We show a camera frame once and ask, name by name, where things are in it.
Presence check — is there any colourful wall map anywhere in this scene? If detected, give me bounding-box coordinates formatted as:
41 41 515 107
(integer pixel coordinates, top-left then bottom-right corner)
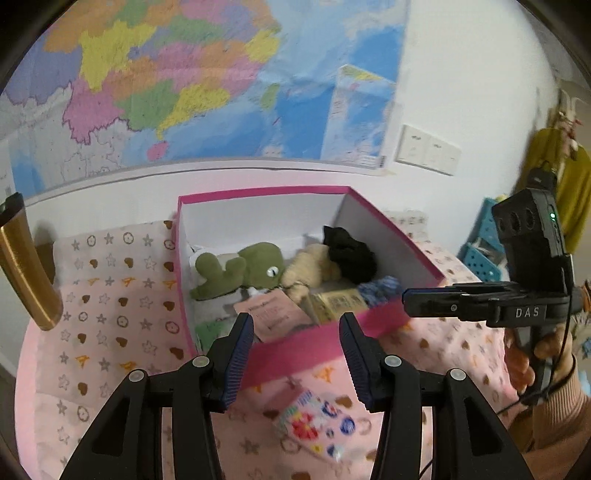
0 0 411 206

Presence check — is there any pink packet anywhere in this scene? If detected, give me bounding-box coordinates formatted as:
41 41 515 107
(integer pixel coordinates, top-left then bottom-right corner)
232 293 315 343

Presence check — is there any green tissue pack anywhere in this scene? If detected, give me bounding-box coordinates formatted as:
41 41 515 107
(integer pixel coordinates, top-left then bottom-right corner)
195 318 236 356

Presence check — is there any black cloth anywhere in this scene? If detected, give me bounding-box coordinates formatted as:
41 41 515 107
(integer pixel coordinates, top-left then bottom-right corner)
322 225 378 283

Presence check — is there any green frog plush toy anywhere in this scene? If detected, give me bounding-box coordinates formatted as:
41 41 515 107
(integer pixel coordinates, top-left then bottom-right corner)
187 242 286 301

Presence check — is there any yellow hanging garment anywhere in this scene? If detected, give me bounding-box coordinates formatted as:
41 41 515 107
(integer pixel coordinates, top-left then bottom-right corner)
522 128 591 256

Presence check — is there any person's right hand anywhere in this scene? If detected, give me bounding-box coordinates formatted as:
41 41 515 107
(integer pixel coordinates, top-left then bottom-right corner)
502 323 575 398

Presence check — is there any floral tissue packet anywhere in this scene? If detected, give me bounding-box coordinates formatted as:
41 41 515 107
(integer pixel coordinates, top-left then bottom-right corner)
274 389 359 462

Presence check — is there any person's right forearm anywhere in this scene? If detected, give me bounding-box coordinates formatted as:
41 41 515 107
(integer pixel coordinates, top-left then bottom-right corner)
508 355 591 480

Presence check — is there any pink printed blanket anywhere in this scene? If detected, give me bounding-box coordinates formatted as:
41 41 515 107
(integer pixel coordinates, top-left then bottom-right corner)
34 210 527 480

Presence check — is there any yellow tissue pack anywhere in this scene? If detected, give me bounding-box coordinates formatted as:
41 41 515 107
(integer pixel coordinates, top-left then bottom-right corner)
308 288 370 326

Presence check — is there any blue checkered cloth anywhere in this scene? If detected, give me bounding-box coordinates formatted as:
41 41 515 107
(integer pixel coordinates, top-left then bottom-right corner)
358 275 403 308

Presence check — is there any black cable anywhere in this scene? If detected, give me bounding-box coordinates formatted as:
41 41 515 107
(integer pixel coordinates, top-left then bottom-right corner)
496 256 575 414

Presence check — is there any beige plush toy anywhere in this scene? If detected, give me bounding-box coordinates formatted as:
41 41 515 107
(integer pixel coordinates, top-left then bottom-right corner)
281 244 343 301

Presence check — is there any gold travel tumbler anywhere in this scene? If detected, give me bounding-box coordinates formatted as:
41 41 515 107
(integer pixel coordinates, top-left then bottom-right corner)
0 191 64 332

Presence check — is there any white wall socket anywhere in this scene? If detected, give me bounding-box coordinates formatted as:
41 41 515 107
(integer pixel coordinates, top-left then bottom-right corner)
394 124 430 167
424 136 451 172

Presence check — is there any pink cardboard box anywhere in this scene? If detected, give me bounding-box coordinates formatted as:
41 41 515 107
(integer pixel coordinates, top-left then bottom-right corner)
173 185 448 391

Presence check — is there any wooden coat rack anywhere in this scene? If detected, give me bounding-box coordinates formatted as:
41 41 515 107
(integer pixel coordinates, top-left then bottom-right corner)
551 88 587 153

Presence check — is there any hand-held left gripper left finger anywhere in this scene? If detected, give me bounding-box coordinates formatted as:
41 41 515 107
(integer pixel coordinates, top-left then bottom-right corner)
59 313 256 480

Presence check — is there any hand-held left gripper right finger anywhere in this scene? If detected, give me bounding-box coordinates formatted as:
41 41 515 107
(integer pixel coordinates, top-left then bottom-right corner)
338 312 529 480

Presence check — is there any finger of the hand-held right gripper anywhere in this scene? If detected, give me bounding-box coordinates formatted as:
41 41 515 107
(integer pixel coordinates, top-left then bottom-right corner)
402 282 502 321

